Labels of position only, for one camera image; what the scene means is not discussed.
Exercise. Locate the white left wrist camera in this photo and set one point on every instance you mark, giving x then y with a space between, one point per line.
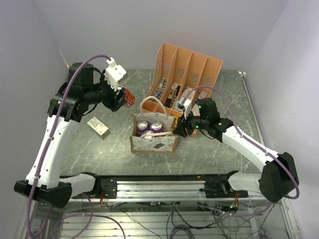
114 73

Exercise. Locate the aluminium mounting rail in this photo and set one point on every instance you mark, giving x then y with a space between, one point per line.
142 191

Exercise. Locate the canvas bag with rope handles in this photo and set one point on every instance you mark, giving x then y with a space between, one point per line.
163 142

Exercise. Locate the blue glue bottle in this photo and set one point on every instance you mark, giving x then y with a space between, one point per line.
157 94

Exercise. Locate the pink small box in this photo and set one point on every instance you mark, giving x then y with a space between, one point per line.
202 95

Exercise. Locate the purple Fanta can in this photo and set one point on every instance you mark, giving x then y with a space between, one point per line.
148 134
141 127

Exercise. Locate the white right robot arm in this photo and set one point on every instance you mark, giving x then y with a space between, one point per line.
278 176

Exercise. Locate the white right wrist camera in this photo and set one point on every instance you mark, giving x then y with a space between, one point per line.
185 105

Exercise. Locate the small white red box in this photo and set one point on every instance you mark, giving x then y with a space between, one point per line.
98 127

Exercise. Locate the red Coca-Cola can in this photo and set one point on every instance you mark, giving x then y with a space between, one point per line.
129 98

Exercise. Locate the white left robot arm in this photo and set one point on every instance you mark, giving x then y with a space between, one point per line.
66 109

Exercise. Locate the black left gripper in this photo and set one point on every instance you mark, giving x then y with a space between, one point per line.
113 103

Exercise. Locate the green capped tube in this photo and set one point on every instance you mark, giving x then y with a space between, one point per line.
162 82

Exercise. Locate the peach plastic desk organizer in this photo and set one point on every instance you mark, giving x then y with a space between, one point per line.
189 69

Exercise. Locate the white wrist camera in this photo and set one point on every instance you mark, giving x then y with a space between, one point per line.
114 73
185 105

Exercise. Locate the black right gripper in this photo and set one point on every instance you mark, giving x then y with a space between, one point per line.
180 129

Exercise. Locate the purple soda can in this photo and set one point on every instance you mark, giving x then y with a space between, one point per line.
156 126

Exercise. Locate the black marker pen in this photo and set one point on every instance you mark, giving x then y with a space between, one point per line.
171 94

